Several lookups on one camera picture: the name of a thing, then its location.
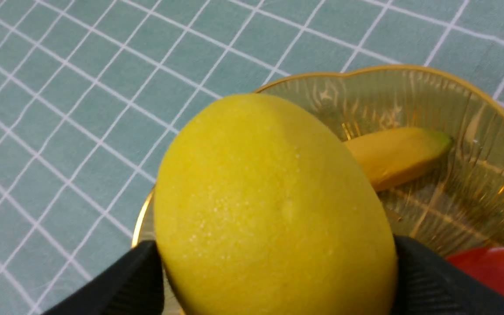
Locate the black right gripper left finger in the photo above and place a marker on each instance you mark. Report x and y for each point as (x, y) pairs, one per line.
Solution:
(133, 285)

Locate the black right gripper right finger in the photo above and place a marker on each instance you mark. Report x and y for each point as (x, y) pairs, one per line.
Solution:
(430, 285)

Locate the yellow lemon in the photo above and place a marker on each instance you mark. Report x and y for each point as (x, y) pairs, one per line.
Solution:
(261, 210)

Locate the amber glass fruit bowl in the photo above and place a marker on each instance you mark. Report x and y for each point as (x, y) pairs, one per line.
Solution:
(460, 205)

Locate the red apple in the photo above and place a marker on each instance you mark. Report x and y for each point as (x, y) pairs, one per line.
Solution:
(485, 264)

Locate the yellow banana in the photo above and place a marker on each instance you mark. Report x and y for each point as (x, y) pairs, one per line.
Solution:
(397, 156)

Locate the green checkered tablecloth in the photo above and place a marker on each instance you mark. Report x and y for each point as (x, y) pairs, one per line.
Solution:
(92, 92)

